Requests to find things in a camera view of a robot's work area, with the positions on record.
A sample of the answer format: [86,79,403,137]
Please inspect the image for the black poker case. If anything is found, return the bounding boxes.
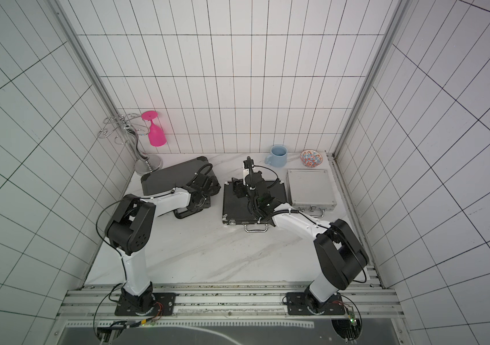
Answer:
[141,156,216,219]
[222,178,275,232]

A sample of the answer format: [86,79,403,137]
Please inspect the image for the silver aluminium poker case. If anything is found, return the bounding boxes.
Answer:
[287,169,337,217]

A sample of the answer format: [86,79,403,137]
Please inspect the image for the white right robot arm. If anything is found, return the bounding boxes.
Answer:
[223,169,369,316]

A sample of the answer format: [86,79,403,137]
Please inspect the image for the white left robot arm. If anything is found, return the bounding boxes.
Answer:
[104,163,221,316]

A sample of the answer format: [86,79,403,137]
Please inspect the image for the light blue mug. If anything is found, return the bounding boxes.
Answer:
[265,145,288,168]

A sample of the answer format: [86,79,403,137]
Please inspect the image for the patterned small bowl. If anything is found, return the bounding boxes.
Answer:
[300,149,323,168]

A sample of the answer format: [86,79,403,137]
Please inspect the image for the pink plastic goblet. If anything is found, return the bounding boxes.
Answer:
[141,111,167,147]

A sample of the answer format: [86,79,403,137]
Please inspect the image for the aluminium mounting rail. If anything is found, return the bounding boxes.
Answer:
[57,283,405,328]

